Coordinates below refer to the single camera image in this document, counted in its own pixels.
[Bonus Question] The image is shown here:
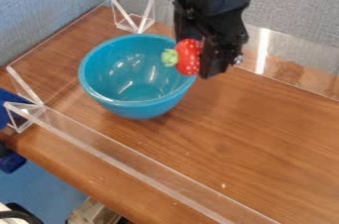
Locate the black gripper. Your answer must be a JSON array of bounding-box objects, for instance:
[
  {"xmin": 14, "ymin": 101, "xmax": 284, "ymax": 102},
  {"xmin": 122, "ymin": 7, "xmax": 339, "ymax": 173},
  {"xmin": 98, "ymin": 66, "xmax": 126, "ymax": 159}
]
[{"xmin": 173, "ymin": 0, "xmax": 250, "ymax": 79}]

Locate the red strawberry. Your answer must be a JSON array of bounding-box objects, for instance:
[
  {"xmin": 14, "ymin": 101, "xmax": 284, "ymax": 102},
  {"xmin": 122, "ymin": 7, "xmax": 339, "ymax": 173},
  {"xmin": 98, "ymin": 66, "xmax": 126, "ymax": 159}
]
[{"xmin": 161, "ymin": 39, "xmax": 202, "ymax": 76}]

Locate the blue bowl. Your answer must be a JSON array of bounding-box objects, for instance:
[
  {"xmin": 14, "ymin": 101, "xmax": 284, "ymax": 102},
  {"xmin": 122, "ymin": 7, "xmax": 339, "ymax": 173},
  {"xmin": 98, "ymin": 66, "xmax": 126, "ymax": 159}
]
[{"xmin": 78, "ymin": 34, "xmax": 196, "ymax": 119}]

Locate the clear acrylic barrier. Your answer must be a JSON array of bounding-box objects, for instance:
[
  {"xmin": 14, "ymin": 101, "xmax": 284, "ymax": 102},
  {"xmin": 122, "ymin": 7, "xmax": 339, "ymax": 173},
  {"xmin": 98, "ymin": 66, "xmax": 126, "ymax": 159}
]
[{"xmin": 0, "ymin": 5, "xmax": 339, "ymax": 224}]

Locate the blue clamp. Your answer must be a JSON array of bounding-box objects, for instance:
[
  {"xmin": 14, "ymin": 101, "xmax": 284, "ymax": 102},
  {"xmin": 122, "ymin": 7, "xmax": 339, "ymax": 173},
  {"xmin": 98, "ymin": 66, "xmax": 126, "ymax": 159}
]
[{"xmin": 0, "ymin": 87, "xmax": 30, "ymax": 173}]

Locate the beige object under table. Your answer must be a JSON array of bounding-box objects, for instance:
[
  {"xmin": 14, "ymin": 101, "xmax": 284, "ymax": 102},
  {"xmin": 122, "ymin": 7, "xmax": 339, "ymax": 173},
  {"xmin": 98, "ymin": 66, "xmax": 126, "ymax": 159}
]
[{"xmin": 66, "ymin": 197, "xmax": 120, "ymax": 224}]

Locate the white and black object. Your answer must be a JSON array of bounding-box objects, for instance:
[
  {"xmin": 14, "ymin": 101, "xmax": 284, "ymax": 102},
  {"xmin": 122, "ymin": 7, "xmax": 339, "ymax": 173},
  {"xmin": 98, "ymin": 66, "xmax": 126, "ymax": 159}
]
[{"xmin": 0, "ymin": 202, "xmax": 44, "ymax": 224}]

